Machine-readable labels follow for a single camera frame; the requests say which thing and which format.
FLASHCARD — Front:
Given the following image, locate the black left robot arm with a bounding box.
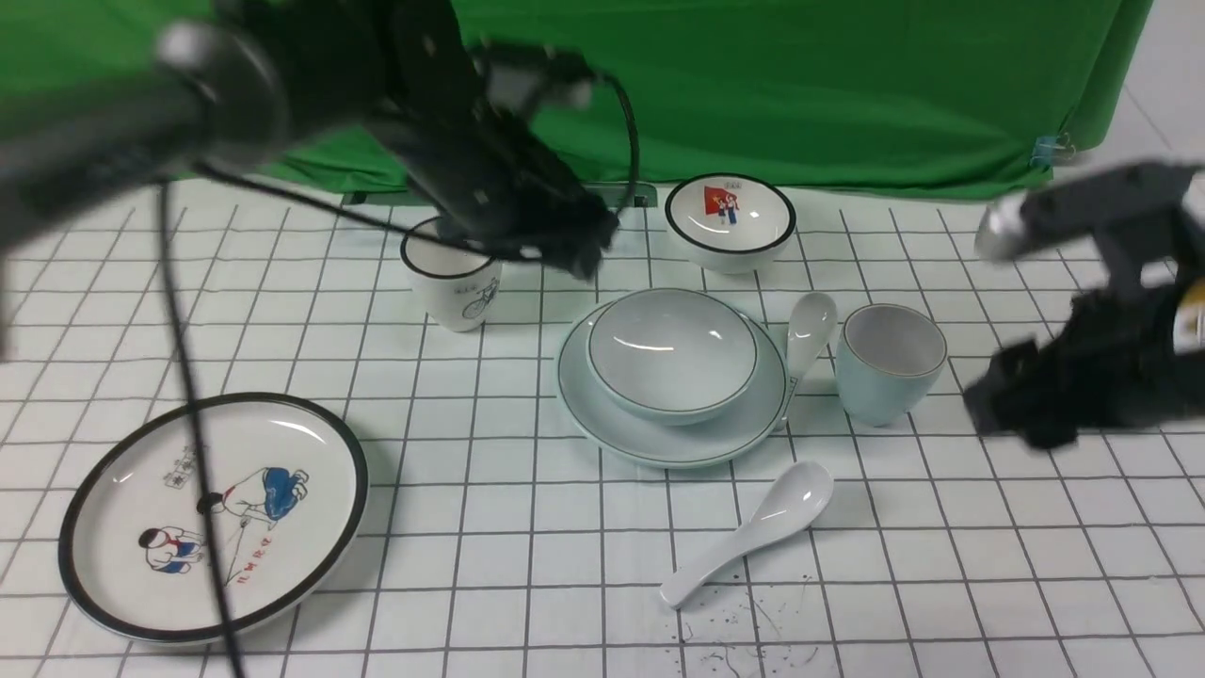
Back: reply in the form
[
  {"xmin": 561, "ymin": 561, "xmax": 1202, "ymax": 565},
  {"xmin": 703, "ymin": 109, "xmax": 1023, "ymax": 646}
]
[{"xmin": 2, "ymin": 1, "xmax": 621, "ymax": 282}]

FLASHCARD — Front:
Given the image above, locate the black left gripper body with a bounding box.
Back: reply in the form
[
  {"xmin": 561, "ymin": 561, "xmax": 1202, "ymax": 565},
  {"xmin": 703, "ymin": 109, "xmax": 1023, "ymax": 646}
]
[{"xmin": 374, "ymin": 59, "xmax": 621, "ymax": 282}]

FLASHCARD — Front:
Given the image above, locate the white bowl with red picture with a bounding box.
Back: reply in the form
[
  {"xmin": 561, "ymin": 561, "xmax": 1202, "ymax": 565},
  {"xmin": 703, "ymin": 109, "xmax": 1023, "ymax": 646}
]
[{"xmin": 664, "ymin": 173, "xmax": 797, "ymax": 275}]

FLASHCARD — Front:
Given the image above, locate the light blue bowl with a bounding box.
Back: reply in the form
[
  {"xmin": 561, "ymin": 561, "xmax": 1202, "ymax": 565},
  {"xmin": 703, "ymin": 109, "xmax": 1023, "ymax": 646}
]
[{"xmin": 586, "ymin": 288, "xmax": 762, "ymax": 428}]

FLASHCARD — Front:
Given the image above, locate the blue binder clip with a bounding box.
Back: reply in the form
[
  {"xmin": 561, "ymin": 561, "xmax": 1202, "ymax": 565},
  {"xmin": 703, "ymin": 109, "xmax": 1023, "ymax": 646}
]
[{"xmin": 1029, "ymin": 132, "xmax": 1078, "ymax": 169}]

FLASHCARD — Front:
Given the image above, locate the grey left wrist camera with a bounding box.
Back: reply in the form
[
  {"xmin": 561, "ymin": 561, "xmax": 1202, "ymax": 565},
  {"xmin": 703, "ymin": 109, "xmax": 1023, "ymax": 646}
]
[{"xmin": 468, "ymin": 41, "xmax": 600, "ymax": 120}]

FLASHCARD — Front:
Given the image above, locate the black-rimmed picture plate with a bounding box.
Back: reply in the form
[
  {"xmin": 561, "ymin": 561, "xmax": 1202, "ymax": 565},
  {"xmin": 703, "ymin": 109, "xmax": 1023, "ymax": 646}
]
[{"xmin": 57, "ymin": 393, "xmax": 369, "ymax": 645}]

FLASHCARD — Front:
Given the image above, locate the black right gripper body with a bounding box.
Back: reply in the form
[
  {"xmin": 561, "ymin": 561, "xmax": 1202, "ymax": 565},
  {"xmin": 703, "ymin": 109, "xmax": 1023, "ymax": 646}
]
[{"xmin": 962, "ymin": 282, "xmax": 1204, "ymax": 452}]

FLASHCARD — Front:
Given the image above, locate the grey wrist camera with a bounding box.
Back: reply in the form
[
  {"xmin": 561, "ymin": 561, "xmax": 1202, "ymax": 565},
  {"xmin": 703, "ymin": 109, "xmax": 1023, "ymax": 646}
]
[
  {"xmin": 468, "ymin": 41, "xmax": 600, "ymax": 120},
  {"xmin": 975, "ymin": 160, "xmax": 1203, "ymax": 297}
]

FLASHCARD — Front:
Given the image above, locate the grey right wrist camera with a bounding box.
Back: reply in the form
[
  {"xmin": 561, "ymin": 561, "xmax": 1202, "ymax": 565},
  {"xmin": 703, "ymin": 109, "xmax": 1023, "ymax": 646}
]
[{"xmin": 975, "ymin": 160, "xmax": 1203, "ymax": 297}]

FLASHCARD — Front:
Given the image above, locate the light blue plate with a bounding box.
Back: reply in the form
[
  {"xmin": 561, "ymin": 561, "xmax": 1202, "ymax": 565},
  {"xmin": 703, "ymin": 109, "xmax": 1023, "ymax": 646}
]
[{"xmin": 556, "ymin": 301, "xmax": 793, "ymax": 468}]

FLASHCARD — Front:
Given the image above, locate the light blue ceramic cup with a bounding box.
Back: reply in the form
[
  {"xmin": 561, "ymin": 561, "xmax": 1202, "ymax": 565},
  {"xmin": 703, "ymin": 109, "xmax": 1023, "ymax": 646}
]
[{"xmin": 834, "ymin": 303, "xmax": 947, "ymax": 428}]

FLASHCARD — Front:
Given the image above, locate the green backdrop cloth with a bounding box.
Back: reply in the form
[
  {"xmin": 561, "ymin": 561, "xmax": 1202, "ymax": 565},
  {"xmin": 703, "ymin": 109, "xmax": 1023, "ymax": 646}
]
[{"xmin": 0, "ymin": 0, "xmax": 1156, "ymax": 202}]

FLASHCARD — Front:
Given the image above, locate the white ceramic spoon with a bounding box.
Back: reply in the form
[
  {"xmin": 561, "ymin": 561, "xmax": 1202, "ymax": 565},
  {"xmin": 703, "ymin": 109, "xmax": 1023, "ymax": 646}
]
[{"xmin": 659, "ymin": 460, "xmax": 835, "ymax": 609}]

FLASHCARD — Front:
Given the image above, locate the white spoon beside plate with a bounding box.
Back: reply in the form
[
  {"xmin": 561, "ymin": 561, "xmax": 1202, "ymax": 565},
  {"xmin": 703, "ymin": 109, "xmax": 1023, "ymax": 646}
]
[{"xmin": 775, "ymin": 291, "xmax": 837, "ymax": 432}]

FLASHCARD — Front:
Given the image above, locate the white cup with bicycle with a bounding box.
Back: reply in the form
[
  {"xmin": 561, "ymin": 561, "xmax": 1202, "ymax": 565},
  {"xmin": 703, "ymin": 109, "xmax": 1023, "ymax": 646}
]
[{"xmin": 399, "ymin": 218, "xmax": 502, "ymax": 334}]

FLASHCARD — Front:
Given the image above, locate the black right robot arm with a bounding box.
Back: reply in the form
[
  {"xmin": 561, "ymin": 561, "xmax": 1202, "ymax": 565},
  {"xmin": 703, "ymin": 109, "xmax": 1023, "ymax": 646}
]
[{"xmin": 962, "ymin": 160, "xmax": 1204, "ymax": 452}]

